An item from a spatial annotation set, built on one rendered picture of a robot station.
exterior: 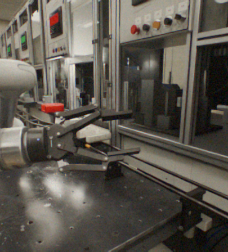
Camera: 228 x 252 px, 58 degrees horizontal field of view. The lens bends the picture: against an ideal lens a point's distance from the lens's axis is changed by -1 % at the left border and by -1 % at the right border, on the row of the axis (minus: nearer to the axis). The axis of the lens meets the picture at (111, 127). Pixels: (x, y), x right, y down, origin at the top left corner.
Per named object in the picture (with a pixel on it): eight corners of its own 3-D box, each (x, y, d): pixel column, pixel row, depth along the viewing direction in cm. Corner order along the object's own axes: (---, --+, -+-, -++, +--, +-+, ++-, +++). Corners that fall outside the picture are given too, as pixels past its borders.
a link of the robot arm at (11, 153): (13, 173, 47) (39, 170, 47) (-8, 167, 38) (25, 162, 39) (13, 135, 50) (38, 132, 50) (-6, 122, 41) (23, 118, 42)
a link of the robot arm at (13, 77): (-14, 126, 144) (19, 122, 156) (-10, 148, 140) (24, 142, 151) (-18, 48, 83) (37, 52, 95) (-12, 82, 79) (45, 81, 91)
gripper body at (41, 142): (35, 133, 49) (74, 127, 50) (36, 168, 47) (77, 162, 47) (24, 121, 42) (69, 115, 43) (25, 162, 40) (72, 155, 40)
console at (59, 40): (46, 58, 194) (43, 4, 184) (74, 59, 210) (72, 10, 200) (63, 53, 161) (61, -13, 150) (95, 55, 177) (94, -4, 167)
